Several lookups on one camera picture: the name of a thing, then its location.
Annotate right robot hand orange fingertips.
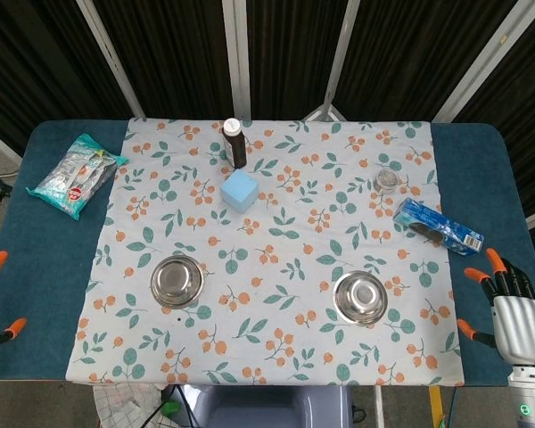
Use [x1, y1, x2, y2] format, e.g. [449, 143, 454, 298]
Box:
[457, 248, 535, 367]

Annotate stainless steel bowl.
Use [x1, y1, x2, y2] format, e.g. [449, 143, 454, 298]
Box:
[332, 270, 389, 327]
[150, 255, 205, 308]

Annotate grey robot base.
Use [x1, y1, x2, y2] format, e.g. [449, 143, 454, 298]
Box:
[191, 385, 353, 428]

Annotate dark blue table mat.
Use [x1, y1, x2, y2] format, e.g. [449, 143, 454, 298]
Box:
[0, 119, 535, 388]

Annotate teal silver snack package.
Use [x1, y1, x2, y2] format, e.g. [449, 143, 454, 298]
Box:
[25, 132, 130, 222]

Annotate blue cookie box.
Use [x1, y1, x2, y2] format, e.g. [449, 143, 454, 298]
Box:
[392, 197, 485, 258]

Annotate white grid pattern cloth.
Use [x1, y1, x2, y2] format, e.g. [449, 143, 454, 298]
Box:
[93, 385, 170, 428]

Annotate floral print tablecloth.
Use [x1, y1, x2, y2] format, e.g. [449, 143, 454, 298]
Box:
[66, 117, 467, 387]

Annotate light blue foam cube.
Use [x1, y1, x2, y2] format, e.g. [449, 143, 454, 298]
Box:
[219, 169, 259, 217]

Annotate brown bottle white cap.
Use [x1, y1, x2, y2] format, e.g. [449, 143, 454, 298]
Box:
[222, 118, 248, 169]

